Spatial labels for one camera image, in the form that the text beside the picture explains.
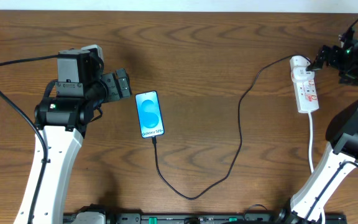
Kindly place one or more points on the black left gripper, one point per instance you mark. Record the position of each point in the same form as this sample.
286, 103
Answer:
112, 88

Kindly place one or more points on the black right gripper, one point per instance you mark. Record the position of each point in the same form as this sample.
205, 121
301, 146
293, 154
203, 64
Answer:
325, 55

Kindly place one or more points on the blue Samsung Galaxy smartphone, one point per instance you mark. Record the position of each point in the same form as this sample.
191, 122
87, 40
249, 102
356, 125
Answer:
149, 114

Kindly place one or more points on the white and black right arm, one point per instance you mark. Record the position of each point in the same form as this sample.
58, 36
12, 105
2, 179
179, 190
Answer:
341, 154

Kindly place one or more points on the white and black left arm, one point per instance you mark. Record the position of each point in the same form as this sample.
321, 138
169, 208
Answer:
46, 189

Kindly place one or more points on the white USB charger adapter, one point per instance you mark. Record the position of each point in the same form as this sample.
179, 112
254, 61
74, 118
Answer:
298, 65

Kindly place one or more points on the white power strip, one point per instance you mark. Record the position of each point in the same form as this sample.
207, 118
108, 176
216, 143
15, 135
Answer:
305, 90

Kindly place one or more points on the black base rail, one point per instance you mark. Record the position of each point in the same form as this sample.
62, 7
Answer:
98, 214

